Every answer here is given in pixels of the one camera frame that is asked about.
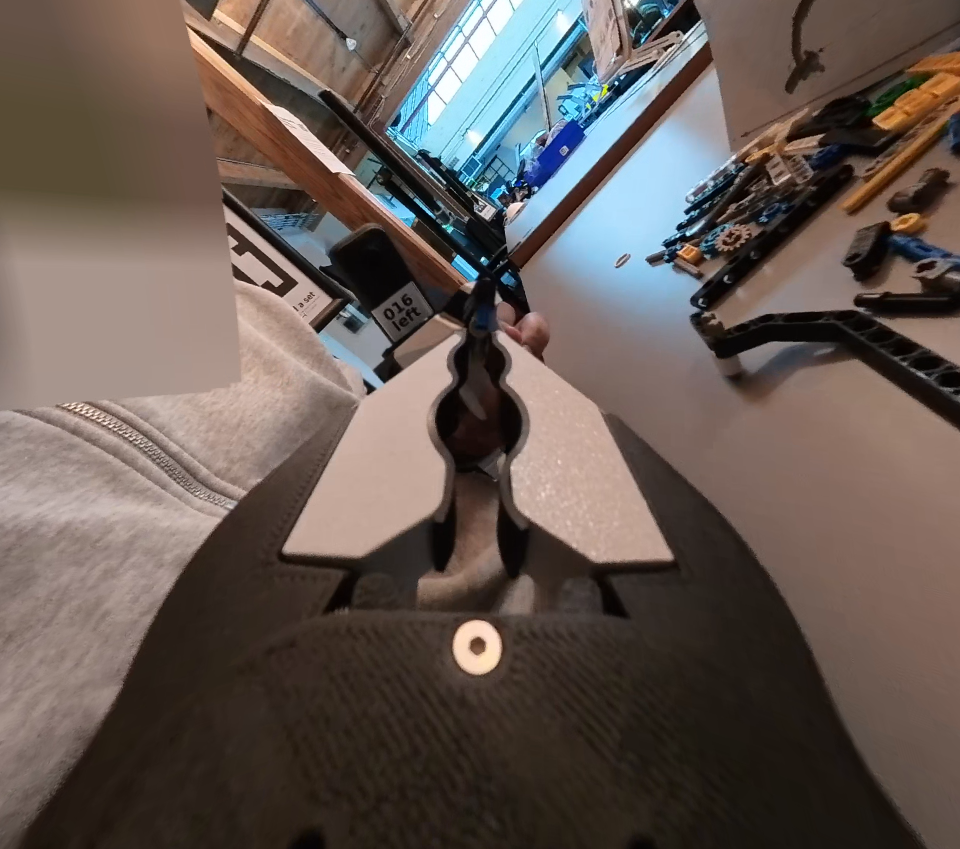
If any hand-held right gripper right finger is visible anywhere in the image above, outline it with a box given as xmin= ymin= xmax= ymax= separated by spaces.
xmin=486 ymin=330 xmax=676 ymax=579

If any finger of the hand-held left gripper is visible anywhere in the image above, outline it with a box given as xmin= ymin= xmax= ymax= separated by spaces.
xmin=390 ymin=326 xmax=456 ymax=372

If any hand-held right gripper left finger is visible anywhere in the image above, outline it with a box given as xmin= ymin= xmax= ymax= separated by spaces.
xmin=279 ymin=330 xmax=472 ymax=574

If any black lego connector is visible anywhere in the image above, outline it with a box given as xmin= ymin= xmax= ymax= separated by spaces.
xmin=465 ymin=280 xmax=496 ymax=333

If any pile of lego pieces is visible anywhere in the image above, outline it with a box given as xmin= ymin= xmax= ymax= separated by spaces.
xmin=646 ymin=50 xmax=960 ymax=429

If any person's left hand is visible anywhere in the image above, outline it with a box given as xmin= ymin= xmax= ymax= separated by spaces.
xmin=498 ymin=310 xmax=558 ymax=364

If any black framed white sign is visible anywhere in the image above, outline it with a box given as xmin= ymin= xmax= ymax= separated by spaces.
xmin=223 ymin=192 xmax=358 ymax=334

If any wooden beam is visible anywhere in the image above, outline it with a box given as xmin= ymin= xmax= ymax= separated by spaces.
xmin=183 ymin=27 xmax=470 ymax=291

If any white paper label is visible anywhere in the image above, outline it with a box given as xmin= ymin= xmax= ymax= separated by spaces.
xmin=261 ymin=101 xmax=355 ymax=177

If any blue plastic bin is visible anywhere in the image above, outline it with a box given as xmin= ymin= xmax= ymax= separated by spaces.
xmin=525 ymin=120 xmax=586 ymax=184

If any grey zip hoodie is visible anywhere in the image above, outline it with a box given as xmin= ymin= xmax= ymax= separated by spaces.
xmin=0 ymin=279 xmax=537 ymax=849

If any black metal rail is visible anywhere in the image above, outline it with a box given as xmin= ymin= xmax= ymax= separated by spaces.
xmin=318 ymin=87 xmax=511 ymax=280

